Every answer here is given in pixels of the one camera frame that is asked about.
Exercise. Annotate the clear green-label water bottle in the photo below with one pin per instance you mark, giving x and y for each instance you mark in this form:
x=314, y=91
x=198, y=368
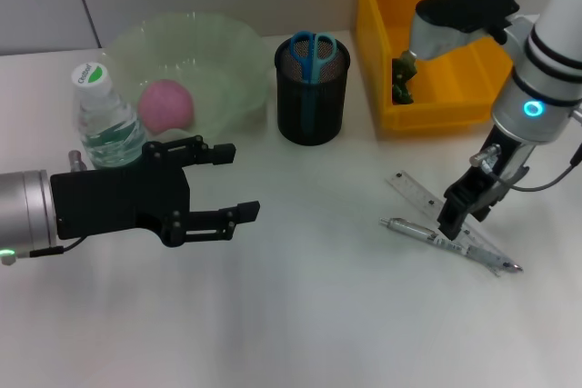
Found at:
x=104, y=124

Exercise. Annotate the black mesh pen holder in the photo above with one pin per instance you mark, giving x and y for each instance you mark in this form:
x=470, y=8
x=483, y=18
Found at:
x=327, y=111

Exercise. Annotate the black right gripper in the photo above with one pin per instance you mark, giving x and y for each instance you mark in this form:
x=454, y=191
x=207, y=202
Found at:
x=500, y=179

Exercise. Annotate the grey pen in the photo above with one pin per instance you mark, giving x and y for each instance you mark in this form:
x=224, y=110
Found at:
x=409, y=227

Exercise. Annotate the yellow plastic bin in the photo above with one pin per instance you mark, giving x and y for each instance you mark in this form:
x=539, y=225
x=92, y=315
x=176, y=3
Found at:
x=377, y=88

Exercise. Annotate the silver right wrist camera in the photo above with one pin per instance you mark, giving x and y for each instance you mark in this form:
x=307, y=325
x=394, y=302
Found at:
x=464, y=6

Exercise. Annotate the transparent plastic ruler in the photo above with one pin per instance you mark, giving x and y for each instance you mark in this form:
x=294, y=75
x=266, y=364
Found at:
x=416, y=190

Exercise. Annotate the blue scissors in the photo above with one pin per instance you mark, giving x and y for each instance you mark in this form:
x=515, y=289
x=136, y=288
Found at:
x=313, y=61

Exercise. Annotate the pink peach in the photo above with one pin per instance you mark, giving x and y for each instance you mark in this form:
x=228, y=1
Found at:
x=166, y=106

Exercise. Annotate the green plastic wrapper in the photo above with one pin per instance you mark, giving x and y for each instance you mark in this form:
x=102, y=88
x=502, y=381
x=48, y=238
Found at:
x=404, y=83

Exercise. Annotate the translucent green fruit bowl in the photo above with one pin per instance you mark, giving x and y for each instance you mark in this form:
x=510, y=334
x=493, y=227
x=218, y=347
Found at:
x=218, y=52

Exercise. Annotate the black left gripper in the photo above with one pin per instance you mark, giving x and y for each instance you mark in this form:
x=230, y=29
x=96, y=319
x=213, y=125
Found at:
x=109, y=201

